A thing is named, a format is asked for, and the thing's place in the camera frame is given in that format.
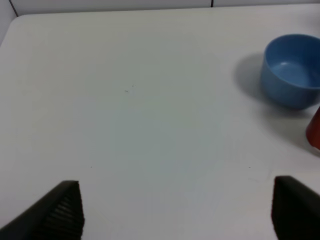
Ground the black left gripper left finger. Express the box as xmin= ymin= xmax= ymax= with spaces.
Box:
xmin=0 ymin=180 xmax=85 ymax=240

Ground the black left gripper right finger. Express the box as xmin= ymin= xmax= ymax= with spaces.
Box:
xmin=271 ymin=176 xmax=320 ymax=240

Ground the blue bowl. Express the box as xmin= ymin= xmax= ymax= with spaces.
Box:
xmin=260 ymin=34 xmax=320 ymax=110

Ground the red cup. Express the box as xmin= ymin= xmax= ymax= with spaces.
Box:
xmin=305 ymin=107 xmax=320 ymax=151

